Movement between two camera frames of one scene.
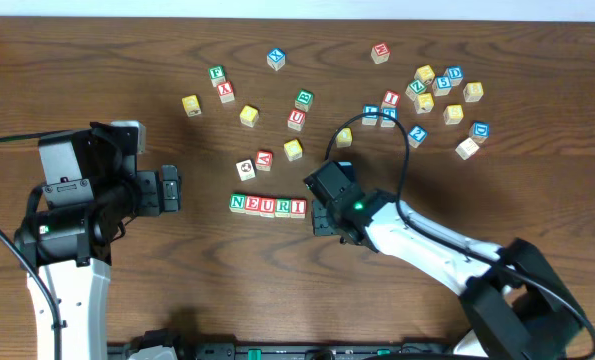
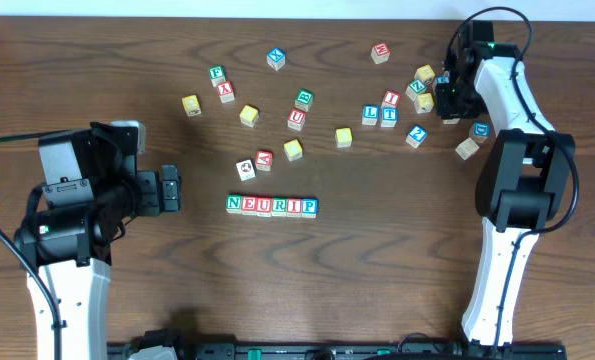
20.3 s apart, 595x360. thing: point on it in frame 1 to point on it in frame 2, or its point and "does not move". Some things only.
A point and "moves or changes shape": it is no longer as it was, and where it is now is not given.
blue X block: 276,58 does not move
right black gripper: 320,223 to 447,100
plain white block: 467,148 does not move
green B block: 303,99 does not move
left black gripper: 168,189 does not move
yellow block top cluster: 425,74 does not move
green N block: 237,203 moves or changes shape
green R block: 283,207 moves or changes shape
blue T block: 386,121 does not move
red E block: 252,205 moves or changes shape
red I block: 391,100 does not move
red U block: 267,207 does not move
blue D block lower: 479,131 does not move
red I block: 298,208 moves or changes shape
